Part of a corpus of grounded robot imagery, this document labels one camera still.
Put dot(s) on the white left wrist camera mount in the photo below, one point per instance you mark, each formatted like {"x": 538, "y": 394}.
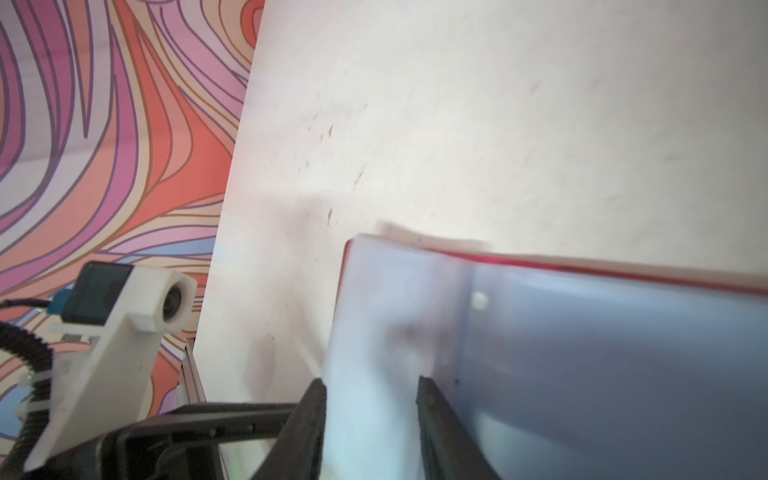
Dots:
{"x": 126, "y": 310}

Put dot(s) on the red leather card holder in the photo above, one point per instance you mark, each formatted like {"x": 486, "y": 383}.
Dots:
{"x": 555, "y": 374}

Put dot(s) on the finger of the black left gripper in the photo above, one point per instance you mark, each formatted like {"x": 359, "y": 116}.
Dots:
{"x": 181, "y": 444}

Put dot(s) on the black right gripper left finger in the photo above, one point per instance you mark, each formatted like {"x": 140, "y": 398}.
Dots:
{"x": 297, "y": 452}

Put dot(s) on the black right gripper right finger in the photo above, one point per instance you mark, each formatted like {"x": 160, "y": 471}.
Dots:
{"x": 447, "y": 449}

